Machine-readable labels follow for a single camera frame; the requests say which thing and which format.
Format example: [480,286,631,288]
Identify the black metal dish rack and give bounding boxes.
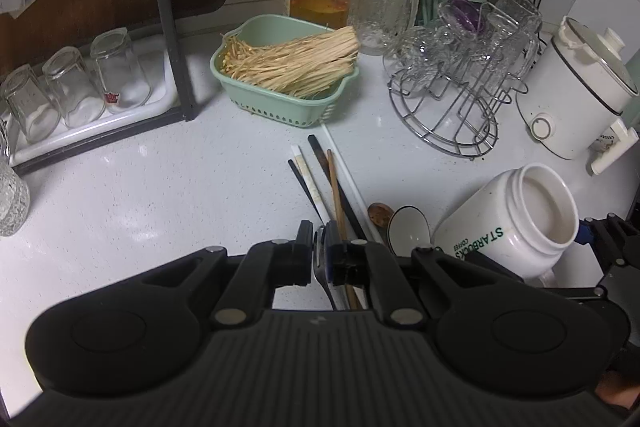
[13,0,198,176]

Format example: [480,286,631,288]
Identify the white speckled chopstick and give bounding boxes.
[291,145,331,225]

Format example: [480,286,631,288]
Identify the brown wooden spoon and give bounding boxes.
[368,202,395,229]

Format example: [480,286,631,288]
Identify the chrome wire cup rack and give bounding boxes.
[383,0,528,158]

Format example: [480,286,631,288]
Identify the black thin chopstick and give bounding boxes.
[288,159,323,222]

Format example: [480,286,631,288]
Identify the textured glass mug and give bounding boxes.
[492,0,541,78]

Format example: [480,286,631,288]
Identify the long white chopstick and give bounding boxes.
[321,124,383,244]

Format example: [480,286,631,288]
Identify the white ceramic spoon black rim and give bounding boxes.
[387,205,432,257]

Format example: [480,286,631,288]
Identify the brown wooden chopstick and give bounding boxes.
[326,150,362,310]

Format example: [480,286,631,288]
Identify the white electric cooker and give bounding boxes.
[516,17,639,174]

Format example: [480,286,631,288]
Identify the green plastic basket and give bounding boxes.
[210,14,359,128]

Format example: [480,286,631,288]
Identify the white Starbucks ceramic jar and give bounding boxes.
[433,164,579,280]

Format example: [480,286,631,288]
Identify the upside-down drinking glass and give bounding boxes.
[42,46,105,129]
[1,64,61,144]
[90,27,151,114]

